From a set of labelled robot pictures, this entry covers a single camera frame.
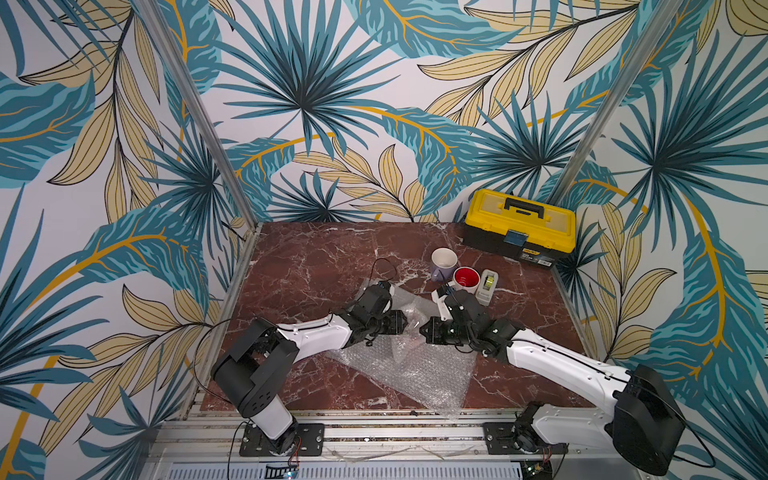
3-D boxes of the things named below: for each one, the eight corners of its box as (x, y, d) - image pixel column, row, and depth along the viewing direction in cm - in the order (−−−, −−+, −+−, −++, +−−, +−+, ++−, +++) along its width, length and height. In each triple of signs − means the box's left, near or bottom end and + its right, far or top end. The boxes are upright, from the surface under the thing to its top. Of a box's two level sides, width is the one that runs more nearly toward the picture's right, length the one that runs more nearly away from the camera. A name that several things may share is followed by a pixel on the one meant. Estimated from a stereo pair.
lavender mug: (431, 286, 104) (434, 272, 98) (428, 261, 111) (431, 246, 104) (455, 286, 105) (460, 272, 98) (451, 262, 111) (455, 246, 104)
